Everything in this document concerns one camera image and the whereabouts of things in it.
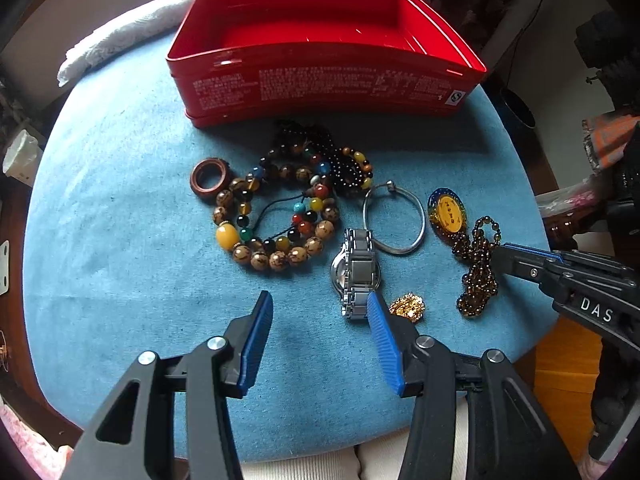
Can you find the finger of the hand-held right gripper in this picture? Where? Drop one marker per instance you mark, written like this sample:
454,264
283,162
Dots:
540,252
520,266

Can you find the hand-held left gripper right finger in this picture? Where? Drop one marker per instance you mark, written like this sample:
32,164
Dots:
385,345

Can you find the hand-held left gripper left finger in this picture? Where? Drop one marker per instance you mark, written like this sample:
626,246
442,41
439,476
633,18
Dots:
257,340

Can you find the gold pendant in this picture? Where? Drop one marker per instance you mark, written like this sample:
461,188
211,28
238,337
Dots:
407,308

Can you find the silver metal watch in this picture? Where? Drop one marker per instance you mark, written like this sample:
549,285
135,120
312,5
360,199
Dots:
357,265

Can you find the amber oval pendant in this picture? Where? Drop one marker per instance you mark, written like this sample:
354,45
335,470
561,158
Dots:
448,212

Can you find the silver bangle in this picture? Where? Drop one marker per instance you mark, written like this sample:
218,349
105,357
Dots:
400,251

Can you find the red tin box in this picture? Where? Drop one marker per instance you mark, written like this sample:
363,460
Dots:
325,80

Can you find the pink printed packet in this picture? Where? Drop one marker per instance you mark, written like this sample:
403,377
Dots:
575,200

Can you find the person's white clothing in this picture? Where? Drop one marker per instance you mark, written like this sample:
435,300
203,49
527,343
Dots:
350,465

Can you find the orange packet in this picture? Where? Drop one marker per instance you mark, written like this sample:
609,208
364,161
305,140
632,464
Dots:
607,140

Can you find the black round bin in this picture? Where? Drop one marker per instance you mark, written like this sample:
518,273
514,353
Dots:
517,107

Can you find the blue table cloth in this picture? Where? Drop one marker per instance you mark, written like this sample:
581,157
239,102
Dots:
125,235

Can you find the dark fuzzy object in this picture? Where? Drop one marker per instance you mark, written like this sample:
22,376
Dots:
607,50

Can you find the pink cloth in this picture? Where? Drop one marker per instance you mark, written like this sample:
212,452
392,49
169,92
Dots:
30,445

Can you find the white hinge plate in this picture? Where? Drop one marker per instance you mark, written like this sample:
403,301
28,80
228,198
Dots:
4,265

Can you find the white tissue packet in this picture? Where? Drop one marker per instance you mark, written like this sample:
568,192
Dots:
20,152

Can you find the white towel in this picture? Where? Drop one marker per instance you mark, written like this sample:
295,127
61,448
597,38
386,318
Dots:
115,35

